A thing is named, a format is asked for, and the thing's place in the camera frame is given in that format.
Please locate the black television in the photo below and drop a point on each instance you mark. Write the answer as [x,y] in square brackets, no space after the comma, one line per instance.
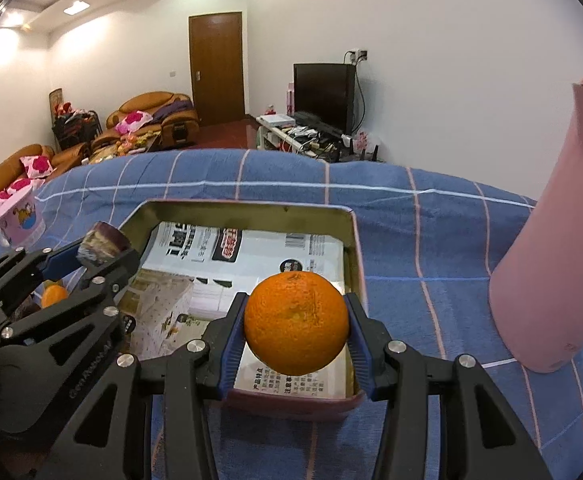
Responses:
[324,94]

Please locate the cluttered coffee table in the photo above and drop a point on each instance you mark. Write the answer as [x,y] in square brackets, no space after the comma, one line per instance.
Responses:
[111,145]

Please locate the pink thermos jug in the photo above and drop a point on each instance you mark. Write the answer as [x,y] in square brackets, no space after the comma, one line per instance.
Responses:
[536,290]

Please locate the brown leather armchair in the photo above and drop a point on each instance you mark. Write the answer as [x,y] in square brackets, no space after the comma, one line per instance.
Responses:
[174,116]

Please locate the pink metal tin box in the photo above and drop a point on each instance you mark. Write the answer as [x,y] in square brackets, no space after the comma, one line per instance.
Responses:
[328,394]

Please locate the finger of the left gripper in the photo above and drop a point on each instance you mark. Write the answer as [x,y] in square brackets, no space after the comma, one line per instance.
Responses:
[21,272]
[95,293]

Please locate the large orange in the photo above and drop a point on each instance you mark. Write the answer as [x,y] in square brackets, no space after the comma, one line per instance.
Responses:
[296,322]

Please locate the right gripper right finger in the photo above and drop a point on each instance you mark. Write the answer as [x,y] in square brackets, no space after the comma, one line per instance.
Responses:
[481,437]

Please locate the small orange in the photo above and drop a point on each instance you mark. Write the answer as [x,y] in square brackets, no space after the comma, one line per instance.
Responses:
[53,294]

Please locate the pink floral cushion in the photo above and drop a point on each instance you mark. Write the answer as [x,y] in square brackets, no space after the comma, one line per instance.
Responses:
[133,122]

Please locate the white tv stand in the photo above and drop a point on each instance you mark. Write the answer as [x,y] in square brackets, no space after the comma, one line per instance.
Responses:
[282,134]

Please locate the brown leather sofa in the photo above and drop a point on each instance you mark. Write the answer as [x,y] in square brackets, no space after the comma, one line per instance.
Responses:
[11,169]

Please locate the printed paper liner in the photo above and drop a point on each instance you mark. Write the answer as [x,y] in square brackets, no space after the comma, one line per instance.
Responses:
[189,276]

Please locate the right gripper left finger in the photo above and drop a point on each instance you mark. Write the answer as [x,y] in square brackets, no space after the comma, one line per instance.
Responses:
[109,435]

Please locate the brown wooden door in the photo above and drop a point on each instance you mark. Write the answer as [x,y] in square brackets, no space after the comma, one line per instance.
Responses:
[217,67]

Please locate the black rack with items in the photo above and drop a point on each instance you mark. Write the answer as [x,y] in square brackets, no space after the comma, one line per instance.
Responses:
[72,126]

